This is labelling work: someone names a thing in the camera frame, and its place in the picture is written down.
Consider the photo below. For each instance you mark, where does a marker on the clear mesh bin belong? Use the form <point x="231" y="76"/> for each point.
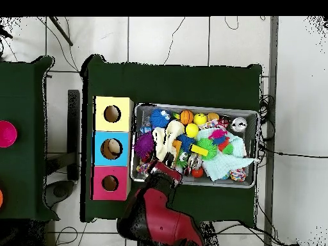
<point x="249" y="138"/>

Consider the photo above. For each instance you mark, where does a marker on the dark green tablecloth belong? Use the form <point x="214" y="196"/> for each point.
<point x="23" y="89"/>
<point x="179" y="82"/>

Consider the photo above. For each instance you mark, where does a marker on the cream muslin cloth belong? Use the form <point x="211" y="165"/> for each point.
<point x="164" y="138"/>

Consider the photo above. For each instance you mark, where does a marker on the mint green muslin cloth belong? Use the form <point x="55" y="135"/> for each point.
<point x="220" y="164"/>

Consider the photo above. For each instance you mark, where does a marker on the orange ball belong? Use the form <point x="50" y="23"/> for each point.
<point x="1" y="198"/>

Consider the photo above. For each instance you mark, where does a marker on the yellow smiley ball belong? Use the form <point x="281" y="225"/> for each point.
<point x="200" y="119"/>

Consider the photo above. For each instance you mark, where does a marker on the yellow tennis ball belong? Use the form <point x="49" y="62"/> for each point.
<point x="192" y="130"/>

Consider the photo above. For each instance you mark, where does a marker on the black stand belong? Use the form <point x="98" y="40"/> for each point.
<point x="73" y="128"/>

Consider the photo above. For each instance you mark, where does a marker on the grey metal rail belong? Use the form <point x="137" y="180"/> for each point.
<point x="273" y="51"/>

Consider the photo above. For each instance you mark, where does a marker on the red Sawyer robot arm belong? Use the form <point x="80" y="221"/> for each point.
<point x="164" y="223"/>

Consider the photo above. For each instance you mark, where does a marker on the black rod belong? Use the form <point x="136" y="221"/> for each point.
<point x="61" y="32"/>

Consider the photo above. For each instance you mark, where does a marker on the silver drink can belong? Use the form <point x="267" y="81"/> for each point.
<point x="239" y="124"/>

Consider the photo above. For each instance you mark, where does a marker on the orange toy basketball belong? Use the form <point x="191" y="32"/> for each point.
<point x="186" y="117"/>

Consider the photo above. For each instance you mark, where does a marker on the blue fuzzy ball with eyes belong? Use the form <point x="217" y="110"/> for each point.
<point x="159" y="118"/>

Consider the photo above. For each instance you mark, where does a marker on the pink ball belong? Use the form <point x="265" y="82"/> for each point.
<point x="6" y="134"/>

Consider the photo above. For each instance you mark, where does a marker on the wooden box with three holes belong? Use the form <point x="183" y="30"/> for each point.
<point x="102" y="125"/>

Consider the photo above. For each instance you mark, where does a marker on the green puffer ball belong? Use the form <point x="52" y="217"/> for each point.
<point x="208" y="146"/>

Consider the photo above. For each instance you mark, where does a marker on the purple spiky ball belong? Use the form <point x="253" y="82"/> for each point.
<point x="144" y="144"/>

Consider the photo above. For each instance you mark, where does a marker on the yellow sponge block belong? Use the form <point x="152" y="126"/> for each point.
<point x="199" y="150"/>

